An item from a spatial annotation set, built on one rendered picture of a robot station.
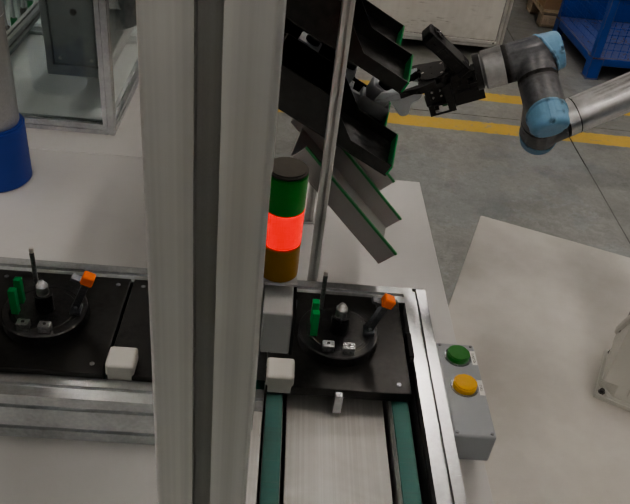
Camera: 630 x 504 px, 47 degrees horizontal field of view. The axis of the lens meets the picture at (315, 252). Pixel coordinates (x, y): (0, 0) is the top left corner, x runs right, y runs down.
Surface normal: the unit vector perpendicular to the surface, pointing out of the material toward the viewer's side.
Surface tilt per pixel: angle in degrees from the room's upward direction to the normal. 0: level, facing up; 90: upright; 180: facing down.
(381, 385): 0
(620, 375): 90
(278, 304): 0
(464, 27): 90
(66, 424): 90
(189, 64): 90
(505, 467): 0
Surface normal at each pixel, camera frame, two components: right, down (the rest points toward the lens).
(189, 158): 0.00, 0.60
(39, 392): 0.11, -0.80
